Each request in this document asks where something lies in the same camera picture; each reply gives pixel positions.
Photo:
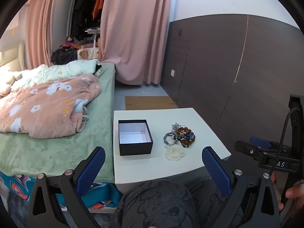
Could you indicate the narrow pink curtain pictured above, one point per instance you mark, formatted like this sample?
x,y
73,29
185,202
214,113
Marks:
x,y
40,28

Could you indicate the white wall socket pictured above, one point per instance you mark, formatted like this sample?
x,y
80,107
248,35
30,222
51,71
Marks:
x,y
173,73

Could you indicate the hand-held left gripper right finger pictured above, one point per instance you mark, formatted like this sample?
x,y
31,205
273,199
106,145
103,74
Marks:
x,y
216,171

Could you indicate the black hanging clothes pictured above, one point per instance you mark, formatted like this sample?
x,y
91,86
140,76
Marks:
x,y
82,9

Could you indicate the white square table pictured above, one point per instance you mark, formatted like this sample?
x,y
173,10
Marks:
x,y
204,123

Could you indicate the person's right hand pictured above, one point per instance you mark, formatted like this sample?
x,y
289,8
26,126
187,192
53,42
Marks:
x,y
295,191

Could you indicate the cream padded headboard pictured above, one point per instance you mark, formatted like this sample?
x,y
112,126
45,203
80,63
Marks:
x,y
13,54

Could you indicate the dark patterned trousers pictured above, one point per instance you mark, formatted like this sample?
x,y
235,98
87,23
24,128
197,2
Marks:
x,y
154,206

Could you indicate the black clothing heap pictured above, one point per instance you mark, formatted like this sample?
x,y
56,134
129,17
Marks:
x,y
63,55

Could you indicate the pink flower print blanket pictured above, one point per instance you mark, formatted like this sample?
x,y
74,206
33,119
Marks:
x,y
47,109

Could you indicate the flat brown cardboard sheet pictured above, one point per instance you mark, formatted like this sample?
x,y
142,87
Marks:
x,y
149,102

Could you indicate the orange hanging garment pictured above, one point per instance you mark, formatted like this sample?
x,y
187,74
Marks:
x,y
97,2

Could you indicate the cream plush pillow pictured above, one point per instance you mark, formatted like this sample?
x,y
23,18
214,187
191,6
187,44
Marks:
x,y
9,77

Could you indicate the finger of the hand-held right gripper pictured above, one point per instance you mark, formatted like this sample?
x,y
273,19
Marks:
x,y
261,142
247,148

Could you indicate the wide pink curtain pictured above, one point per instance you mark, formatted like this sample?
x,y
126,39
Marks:
x,y
135,28

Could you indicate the black square gift box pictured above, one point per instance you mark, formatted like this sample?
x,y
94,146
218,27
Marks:
x,y
135,148

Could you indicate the pale green quilt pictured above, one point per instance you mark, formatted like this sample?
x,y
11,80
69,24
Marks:
x,y
71,67

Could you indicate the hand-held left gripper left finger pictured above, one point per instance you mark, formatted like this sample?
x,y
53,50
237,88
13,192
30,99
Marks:
x,y
91,171

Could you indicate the teal printed cloth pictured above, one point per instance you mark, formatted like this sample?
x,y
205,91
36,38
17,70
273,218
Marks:
x,y
102,194

